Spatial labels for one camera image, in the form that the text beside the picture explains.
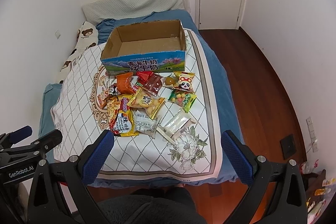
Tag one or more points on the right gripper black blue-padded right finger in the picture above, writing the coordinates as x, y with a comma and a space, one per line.
288, 202

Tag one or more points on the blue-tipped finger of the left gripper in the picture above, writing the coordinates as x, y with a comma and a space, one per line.
9, 139

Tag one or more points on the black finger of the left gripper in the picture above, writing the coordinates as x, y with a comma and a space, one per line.
40, 146

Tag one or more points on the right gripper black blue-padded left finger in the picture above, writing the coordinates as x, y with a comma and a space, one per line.
47, 203

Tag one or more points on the yellow Korean noodle packet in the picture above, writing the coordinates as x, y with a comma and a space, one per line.
120, 116

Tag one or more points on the silver white snack packet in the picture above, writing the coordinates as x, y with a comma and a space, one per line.
144, 124

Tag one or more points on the yellow egg biscuit packet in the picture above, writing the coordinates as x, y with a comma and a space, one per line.
143, 99

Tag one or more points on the orange snack packet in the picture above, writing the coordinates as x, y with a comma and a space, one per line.
124, 83

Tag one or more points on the white wafer packet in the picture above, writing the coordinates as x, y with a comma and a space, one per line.
176, 126

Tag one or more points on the dark red-brown snack packet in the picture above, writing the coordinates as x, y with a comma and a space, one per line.
154, 84

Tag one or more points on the green colourful candy packet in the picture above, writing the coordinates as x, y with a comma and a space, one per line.
183, 99

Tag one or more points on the yellow mushroom panda snack packet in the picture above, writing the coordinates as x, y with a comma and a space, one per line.
184, 81

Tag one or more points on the white power strip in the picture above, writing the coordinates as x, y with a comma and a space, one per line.
314, 146

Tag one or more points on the black clothed operator body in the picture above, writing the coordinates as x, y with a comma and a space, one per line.
173, 204

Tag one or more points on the bear print pillow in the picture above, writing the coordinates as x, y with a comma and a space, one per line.
87, 36

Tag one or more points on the jelly cup with yellow fruit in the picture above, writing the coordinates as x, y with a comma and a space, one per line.
169, 81

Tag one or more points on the open cardboard milk box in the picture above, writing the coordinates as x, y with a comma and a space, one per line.
157, 46

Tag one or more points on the grey white pillow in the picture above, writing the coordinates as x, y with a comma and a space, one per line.
100, 10

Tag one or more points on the black wall socket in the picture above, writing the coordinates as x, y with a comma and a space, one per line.
288, 146

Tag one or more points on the small wall outlet plate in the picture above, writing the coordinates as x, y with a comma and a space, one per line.
57, 34

